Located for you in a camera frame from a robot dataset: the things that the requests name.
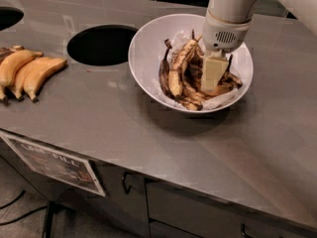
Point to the dark spotted banana left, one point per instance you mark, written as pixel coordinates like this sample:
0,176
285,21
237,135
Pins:
163,72

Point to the yellow banana middle on counter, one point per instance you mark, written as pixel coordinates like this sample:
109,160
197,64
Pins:
18,85

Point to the white paper liner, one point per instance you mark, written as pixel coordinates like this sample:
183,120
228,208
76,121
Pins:
210,102

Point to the orange yellow banana in bowl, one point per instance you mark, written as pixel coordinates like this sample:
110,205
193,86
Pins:
218,90

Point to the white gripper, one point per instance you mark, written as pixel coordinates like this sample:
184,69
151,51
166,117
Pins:
222,36

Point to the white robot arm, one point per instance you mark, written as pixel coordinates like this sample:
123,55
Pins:
241,11

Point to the black cabinet handle right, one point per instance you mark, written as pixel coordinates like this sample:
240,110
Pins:
244,233

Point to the brown banana far left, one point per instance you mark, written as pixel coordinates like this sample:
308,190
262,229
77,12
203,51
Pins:
4,52

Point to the yellow banana left on counter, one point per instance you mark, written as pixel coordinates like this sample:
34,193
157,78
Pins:
10,65

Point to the yellow banana right on counter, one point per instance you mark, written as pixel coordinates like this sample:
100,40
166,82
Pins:
37,77

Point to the brown banana bottom of bowl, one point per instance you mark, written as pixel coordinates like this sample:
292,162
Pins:
191,98

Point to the landfill sign plate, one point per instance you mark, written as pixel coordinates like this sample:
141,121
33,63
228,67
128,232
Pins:
55,164

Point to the spotted yellow banana upright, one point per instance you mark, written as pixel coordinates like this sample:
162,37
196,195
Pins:
179,65

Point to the yellow banana on counter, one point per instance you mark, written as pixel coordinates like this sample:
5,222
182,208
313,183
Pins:
37,77
10,65
18,85

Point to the black cabinet handle left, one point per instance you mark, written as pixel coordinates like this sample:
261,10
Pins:
126,186

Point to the black cabinet handle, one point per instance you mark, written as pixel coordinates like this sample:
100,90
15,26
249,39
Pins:
244,233
126,186

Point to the white bowl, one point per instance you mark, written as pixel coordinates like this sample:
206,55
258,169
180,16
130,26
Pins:
147,50

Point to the dark blackened banana right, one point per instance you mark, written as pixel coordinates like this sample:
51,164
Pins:
228,77

